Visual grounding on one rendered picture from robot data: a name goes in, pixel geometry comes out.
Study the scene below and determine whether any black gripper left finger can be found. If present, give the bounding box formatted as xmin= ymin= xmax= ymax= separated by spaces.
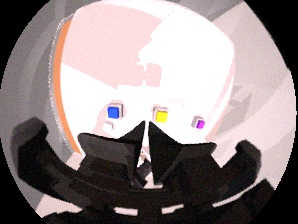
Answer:
xmin=77 ymin=120 xmax=146 ymax=185

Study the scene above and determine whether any blue button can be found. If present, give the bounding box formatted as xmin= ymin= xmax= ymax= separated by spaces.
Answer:
xmin=106 ymin=103 xmax=124 ymax=120

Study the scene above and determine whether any purple button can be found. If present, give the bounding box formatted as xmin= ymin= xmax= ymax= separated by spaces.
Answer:
xmin=190 ymin=116 xmax=205 ymax=129

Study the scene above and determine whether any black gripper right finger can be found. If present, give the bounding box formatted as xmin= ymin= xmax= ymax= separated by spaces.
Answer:
xmin=148 ymin=121 xmax=217 ymax=186

